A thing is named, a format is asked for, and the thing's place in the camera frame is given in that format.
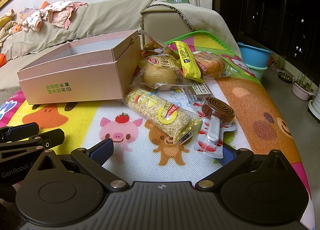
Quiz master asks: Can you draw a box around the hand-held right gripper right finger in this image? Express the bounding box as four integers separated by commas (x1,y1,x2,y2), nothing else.
195,144,288,192

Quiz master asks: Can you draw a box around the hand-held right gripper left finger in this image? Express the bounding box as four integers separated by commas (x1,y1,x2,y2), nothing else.
37,138,127,192

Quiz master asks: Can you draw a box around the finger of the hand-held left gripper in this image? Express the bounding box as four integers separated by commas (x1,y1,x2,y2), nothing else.
0,130,66,162
0,123,40,142

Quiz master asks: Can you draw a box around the pink cardboard box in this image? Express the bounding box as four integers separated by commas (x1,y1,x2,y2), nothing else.
17,30,143,105

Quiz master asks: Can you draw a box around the puffed rice bar packet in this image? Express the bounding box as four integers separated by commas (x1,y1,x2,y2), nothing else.
124,85,203,145

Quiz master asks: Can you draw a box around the orange cake packet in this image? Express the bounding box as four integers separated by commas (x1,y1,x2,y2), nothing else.
192,51,233,79

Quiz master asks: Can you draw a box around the round bun packet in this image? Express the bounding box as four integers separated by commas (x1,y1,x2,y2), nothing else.
135,31,198,91

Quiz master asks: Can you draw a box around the yellow snack bar packet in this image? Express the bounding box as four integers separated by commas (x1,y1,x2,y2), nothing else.
174,40,205,83

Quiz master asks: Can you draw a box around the colourful cartoon play mat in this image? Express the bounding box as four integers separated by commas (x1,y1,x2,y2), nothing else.
0,30,313,220

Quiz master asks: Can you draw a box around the hawthorn roll packet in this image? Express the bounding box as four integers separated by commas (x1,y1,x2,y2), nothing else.
192,96,238,133

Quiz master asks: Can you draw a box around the grey snack packet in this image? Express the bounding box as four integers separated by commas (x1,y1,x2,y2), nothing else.
184,80,213,104

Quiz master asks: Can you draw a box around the green plastic basin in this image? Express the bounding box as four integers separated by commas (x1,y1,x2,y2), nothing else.
246,64,268,82

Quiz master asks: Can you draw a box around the dark plant pot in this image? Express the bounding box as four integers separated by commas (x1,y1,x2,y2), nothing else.
278,72,293,84

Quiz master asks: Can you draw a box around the white plant pot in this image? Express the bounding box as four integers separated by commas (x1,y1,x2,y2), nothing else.
308,92,320,124

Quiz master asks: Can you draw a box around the pale pot with plant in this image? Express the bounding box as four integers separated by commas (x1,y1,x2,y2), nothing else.
291,70,315,101

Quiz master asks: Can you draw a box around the blue plastic basin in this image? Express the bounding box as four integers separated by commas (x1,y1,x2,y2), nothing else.
237,42,272,68

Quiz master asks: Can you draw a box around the small potted plant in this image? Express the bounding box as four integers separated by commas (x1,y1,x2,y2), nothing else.
273,55,287,73

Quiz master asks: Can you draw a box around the yellow cloth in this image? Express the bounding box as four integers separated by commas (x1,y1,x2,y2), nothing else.
0,9,16,45

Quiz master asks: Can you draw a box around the floral baby garment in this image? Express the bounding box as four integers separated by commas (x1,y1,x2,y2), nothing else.
22,10,48,32

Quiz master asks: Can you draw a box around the khaki sofa cover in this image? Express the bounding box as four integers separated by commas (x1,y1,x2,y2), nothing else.
0,0,160,100

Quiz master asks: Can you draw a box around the beige fringed throw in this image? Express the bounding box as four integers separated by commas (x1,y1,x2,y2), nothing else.
145,0,243,56

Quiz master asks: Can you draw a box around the beige leather sofa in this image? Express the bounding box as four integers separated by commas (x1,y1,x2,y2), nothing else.
139,6,192,46

